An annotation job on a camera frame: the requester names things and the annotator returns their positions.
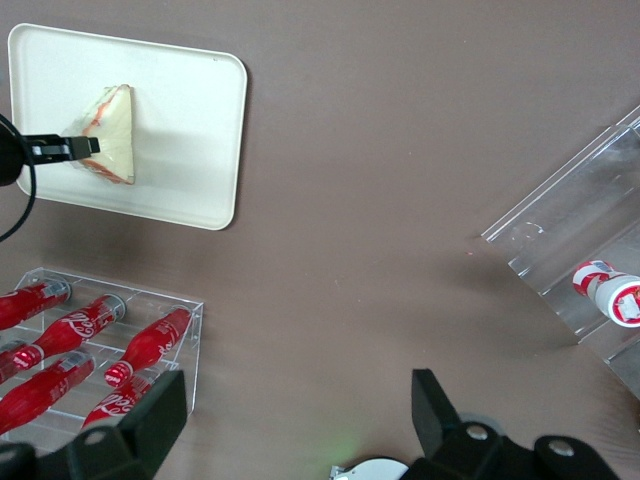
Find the brown table cover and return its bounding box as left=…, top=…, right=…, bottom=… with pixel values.
left=0, top=0, right=640, bottom=480

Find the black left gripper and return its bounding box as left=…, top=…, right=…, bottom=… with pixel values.
left=0, top=113, right=102, bottom=188

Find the clear acrylic bottle rack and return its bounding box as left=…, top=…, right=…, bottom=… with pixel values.
left=0, top=266, right=206, bottom=447

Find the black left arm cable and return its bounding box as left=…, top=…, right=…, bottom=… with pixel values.
left=0, top=160, right=39, bottom=244

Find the clear acrylic stepped shelf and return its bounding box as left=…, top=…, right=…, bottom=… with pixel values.
left=479, top=102, right=640, bottom=402

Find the red white yogurt bottle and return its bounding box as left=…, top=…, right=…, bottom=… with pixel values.
left=571, top=258, right=640, bottom=331

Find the cream plastic tray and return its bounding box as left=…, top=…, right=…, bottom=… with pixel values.
left=7, top=22, right=249, bottom=232

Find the triangle sandwich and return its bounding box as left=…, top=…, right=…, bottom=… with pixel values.
left=61, top=84, right=138, bottom=188

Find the red cola bottle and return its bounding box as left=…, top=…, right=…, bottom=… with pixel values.
left=0, top=342, right=26, bottom=387
left=79, top=372, right=171, bottom=431
left=0, top=279, right=72, bottom=332
left=102, top=306, right=194, bottom=389
left=11, top=294, right=128, bottom=369
left=0, top=349, right=97, bottom=437

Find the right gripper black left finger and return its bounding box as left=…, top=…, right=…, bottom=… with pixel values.
left=34, top=370, right=189, bottom=480

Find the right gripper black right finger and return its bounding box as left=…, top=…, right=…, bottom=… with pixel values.
left=410, top=368, right=532, bottom=480

